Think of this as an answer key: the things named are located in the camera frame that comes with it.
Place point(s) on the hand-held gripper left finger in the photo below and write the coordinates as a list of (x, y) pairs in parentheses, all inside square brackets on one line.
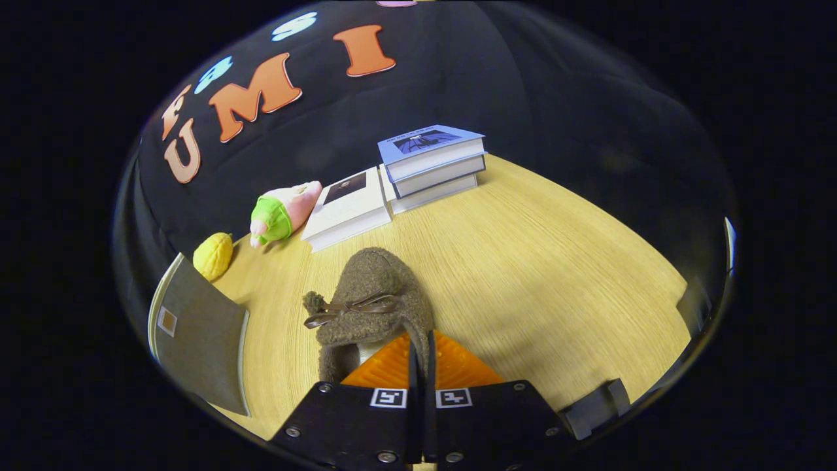
[(353, 425)]

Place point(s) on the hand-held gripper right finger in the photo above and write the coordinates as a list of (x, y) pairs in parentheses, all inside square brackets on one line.
[(490, 425)]

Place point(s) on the brown suede shoe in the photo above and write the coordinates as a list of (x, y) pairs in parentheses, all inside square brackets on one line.
[(376, 275)]

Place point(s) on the grey fabric storage box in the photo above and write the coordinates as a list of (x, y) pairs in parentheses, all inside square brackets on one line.
[(203, 347)]

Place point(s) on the grey block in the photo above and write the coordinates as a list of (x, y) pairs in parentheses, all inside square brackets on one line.
[(693, 307), (595, 409)]

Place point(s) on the white book with portrait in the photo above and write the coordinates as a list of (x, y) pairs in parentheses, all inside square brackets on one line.
[(346, 206)]

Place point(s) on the yellow round plush toy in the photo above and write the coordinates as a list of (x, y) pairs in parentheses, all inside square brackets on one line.
[(213, 256)]

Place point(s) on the pink and green plush toy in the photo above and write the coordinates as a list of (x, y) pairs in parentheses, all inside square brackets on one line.
[(281, 212)]

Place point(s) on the dark blue edged book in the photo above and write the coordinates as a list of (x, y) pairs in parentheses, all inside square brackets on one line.
[(444, 178)]

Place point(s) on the blue cover book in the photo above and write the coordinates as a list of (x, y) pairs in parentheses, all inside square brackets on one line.
[(428, 140)]

